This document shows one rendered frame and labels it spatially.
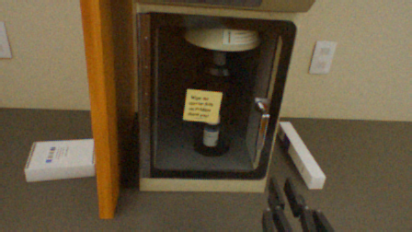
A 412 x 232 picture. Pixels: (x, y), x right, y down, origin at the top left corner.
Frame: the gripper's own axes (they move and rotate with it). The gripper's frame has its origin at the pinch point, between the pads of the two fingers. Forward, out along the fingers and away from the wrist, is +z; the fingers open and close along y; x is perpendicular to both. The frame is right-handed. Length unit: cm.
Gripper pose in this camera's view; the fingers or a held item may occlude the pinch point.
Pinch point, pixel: (283, 195)
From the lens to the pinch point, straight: 65.0
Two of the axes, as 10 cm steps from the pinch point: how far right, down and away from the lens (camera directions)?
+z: -0.7, -5.0, 8.6
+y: -9.9, -0.5, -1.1
